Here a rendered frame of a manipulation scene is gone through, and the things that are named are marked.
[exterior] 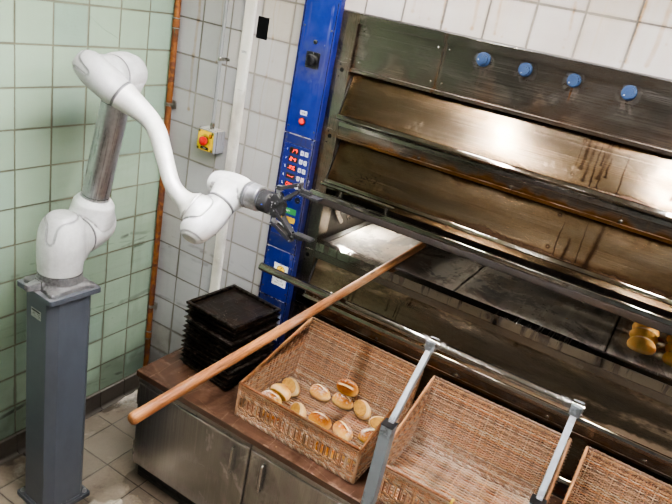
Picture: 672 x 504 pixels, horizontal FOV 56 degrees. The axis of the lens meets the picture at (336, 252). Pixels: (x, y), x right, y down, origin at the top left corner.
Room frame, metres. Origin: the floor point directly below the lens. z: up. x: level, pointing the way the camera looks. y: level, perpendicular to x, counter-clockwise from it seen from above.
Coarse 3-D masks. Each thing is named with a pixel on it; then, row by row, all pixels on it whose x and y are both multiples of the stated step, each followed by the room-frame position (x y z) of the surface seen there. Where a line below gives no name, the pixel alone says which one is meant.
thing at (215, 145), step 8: (200, 128) 2.73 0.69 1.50; (208, 128) 2.74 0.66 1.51; (216, 128) 2.77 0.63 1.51; (200, 136) 2.72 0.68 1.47; (208, 136) 2.70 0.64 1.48; (216, 136) 2.70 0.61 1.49; (224, 136) 2.75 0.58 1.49; (208, 144) 2.70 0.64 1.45; (216, 144) 2.70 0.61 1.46; (208, 152) 2.70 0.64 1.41; (216, 152) 2.71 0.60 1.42
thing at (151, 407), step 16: (400, 256) 2.45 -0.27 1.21; (352, 288) 2.07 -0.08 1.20; (320, 304) 1.88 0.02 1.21; (288, 320) 1.73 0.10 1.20; (304, 320) 1.78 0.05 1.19; (272, 336) 1.63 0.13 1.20; (240, 352) 1.50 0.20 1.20; (208, 368) 1.40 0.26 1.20; (224, 368) 1.43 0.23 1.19; (192, 384) 1.33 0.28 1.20; (160, 400) 1.23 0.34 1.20; (128, 416) 1.17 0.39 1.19; (144, 416) 1.18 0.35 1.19
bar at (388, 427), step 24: (264, 264) 2.18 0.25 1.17; (312, 288) 2.07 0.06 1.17; (360, 312) 1.98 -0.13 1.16; (408, 336) 1.90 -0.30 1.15; (432, 336) 1.89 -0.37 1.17; (480, 360) 1.79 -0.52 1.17; (408, 384) 1.77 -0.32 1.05; (528, 384) 1.71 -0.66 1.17; (576, 408) 1.63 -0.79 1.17; (384, 432) 1.65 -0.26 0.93; (384, 456) 1.64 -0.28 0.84
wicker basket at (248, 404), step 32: (320, 320) 2.44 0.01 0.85; (288, 352) 2.32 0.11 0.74; (320, 352) 2.38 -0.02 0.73; (352, 352) 2.33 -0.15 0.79; (384, 352) 2.28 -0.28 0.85; (256, 384) 2.14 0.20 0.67; (384, 384) 2.23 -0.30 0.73; (416, 384) 2.17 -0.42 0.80; (256, 416) 2.00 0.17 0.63; (288, 416) 1.94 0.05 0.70; (352, 416) 2.17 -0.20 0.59; (384, 416) 1.96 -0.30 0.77; (320, 448) 1.87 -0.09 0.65; (352, 448) 1.81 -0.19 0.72; (352, 480) 1.79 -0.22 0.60
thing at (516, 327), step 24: (360, 264) 2.40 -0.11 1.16; (408, 288) 2.30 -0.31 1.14; (432, 288) 2.26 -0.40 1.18; (480, 312) 2.17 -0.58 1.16; (504, 312) 2.18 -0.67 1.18; (528, 336) 2.08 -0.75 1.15; (552, 336) 2.06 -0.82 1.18; (600, 360) 1.97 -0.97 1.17; (624, 360) 1.98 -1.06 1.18; (648, 384) 1.89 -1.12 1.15
